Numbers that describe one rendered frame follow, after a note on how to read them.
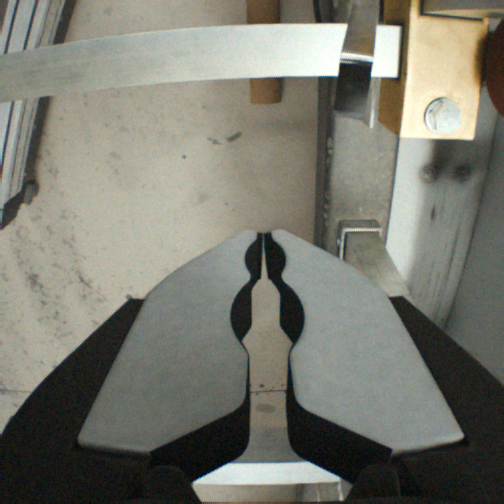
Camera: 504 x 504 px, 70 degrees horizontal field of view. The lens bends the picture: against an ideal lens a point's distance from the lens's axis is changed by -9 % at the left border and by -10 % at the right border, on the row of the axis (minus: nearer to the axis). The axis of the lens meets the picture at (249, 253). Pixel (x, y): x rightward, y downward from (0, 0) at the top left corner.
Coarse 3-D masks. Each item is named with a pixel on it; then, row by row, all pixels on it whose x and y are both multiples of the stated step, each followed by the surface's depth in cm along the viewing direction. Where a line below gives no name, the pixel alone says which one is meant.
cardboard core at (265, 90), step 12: (252, 0) 84; (264, 0) 84; (276, 0) 85; (252, 12) 86; (264, 12) 85; (276, 12) 86; (252, 24) 88; (252, 84) 96; (264, 84) 94; (276, 84) 95; (252, 96) 97; (264, 96) 96; (276, 96) 96
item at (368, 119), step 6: (348, 6) 32; (348, 12) 32; (378, 12) 25; (348, 18) 33; (378, 18) 25; (378, 24) 25; (372, 78) 27; (372, 84) 27; (372, 90) 28; (372, 96) 28; (372, 102) 28; (366, 108) 29; (372, 108) 28; (366, 114) 30; (372, 114) 28; (366, 120) 30; (372, 120) 29; (372, 126) 29
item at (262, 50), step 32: (160, 32) 21; (192, 32) 21; (224, 32) 21; (256, 32) 21; (288, 32) 21; (320, 32) 20; (384, 32) 20; (0, 64) 21; (32, 64) 21; (64, 64) 21; (96, 64) 21; (128, 64) 21; (160, 64) 22; (192, 64) 22; (224, 64) 21; (256, 64) 21; (288, 64) 21; (320, 64) 21; (384, 64) 21; (0, 96) 22; (32, 96) 22
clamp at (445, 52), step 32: (416, 0) 18; (416, 32) 19; (448, 32) 19; (480, 32) 19; (416, 64) 20; (448, 64) 20; (480, 64) 20; (384, 96) 25; (416, 96) 21; (448, 96) 21; (416, 128) 22
